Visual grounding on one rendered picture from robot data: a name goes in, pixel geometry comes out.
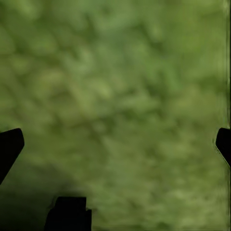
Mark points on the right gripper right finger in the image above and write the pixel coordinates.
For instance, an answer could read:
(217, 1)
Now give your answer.
(223, 143)

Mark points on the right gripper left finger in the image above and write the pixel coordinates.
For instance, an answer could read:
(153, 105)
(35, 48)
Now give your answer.
(11, 144)

